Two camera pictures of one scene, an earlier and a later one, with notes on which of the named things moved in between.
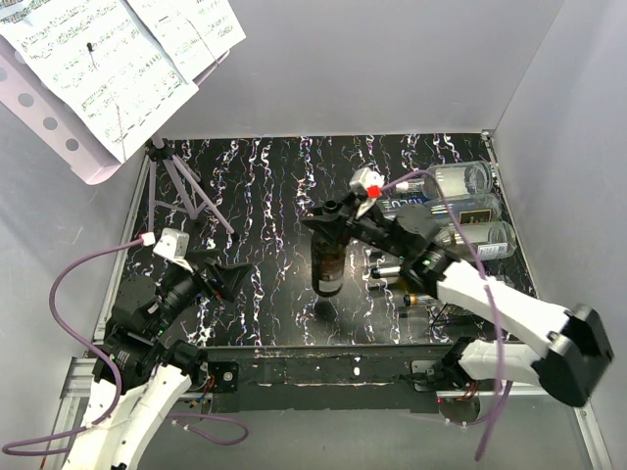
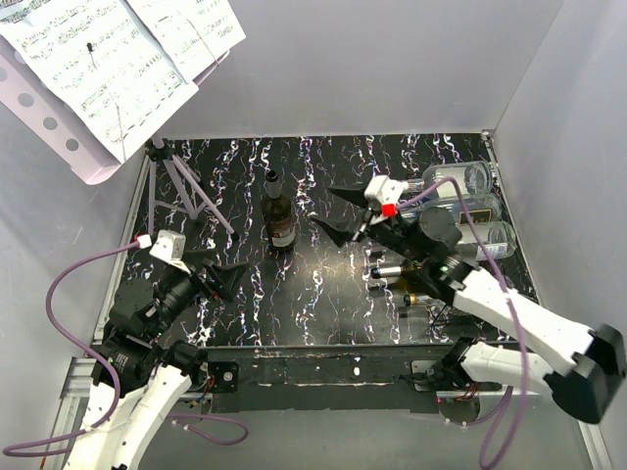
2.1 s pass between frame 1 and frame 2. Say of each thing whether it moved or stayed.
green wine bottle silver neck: stayed
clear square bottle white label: stayed
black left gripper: stayed
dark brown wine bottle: moved
